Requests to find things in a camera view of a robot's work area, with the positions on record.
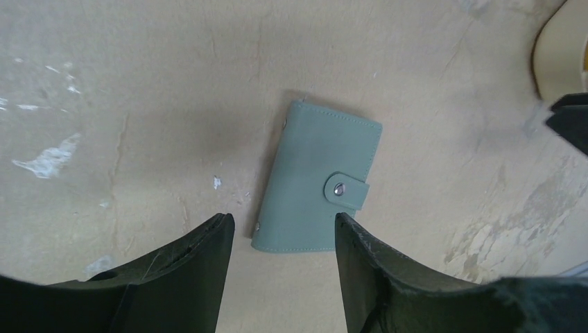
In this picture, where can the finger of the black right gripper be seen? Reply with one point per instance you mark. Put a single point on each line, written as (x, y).
(569, 120)

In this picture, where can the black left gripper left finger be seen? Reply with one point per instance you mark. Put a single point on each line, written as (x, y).
(176, 288)

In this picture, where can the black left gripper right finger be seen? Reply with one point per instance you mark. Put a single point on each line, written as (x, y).
(384, 290)

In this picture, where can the green leather card holder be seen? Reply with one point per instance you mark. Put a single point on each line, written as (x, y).
(320, 169)

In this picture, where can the beige oval card tray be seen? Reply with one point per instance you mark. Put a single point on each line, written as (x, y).
(559, 58)

